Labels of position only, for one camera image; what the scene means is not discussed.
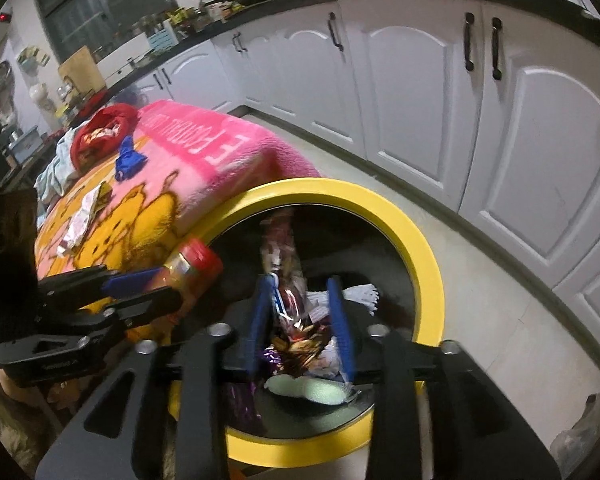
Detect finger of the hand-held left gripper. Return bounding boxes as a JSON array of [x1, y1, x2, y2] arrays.
[[37, 266, 161, 302], [80, 286, 183, 331]]

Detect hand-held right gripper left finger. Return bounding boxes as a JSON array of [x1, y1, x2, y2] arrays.
[[35, 275, 281, 480]]

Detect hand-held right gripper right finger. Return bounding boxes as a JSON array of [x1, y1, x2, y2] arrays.
[[326, 275, 563, 480]]

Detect purple snack wrapper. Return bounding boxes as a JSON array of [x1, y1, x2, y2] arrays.
[[257, 212, 321, 351], [250, 347, 286, 378]]

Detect plastic jar with red lid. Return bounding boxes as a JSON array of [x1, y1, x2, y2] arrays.
[[150, 238, 224, 341]]

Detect pale green sponge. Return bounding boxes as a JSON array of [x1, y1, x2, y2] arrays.
[[264, 376, 348, 405]]

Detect yellow rimmed black trash bin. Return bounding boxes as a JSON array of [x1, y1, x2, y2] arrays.
[[167, 177, 446, 468]]

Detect pink white foil packet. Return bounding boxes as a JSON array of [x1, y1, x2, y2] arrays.
[[55, 182, 103, 253]]

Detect brown silver candy wrapper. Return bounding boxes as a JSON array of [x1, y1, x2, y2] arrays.
[[92, 182, 113, 211]]

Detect crumpled blue wrapper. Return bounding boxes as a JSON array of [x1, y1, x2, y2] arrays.
[[114, 136, 147, 182]]

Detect pale blue cloth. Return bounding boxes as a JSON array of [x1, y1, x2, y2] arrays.
[[34, 130, 88, 201]]

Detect red printed cloth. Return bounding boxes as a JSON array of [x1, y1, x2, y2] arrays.
[[70, 103, 140, 176]]

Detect pink printed blanket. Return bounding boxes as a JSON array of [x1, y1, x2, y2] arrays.
[[32, 100, 323, 321]]

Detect white jug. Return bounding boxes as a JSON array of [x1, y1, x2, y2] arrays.
[[30, 82, 56, 118]]

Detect wooden cutting board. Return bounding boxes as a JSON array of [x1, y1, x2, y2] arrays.
[[57, 45, 106, 93]]

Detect steel bowl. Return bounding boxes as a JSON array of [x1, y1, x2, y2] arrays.
[[0, 60, 16, 111]]

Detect white lower cabinets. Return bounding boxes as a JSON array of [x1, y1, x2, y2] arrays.
[[115, 0, 600, 346]]

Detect pale blue knife block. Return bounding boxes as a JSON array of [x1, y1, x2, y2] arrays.
[[146, 22, 178, 51]]

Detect grey plastic bag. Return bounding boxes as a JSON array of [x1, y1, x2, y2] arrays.
[[550, 390, 600, 466]]

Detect row of condiment bottles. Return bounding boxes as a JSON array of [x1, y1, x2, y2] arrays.
[[167, 2, 246, 28]]

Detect dark window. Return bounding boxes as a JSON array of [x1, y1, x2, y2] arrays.
[[30, 0, 178, 63]]

